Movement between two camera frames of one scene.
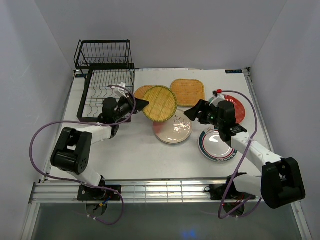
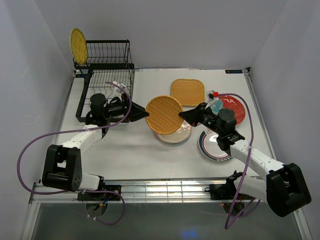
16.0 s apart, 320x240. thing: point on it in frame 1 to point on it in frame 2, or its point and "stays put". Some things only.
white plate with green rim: (212, 146) stays put
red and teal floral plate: (239, 110) stays put
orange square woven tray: (188, 91) stays put
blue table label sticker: (234, 71) stays put
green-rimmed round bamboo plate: (163, 103) to (79, 46)
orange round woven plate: (140, 92) to (164, 117)
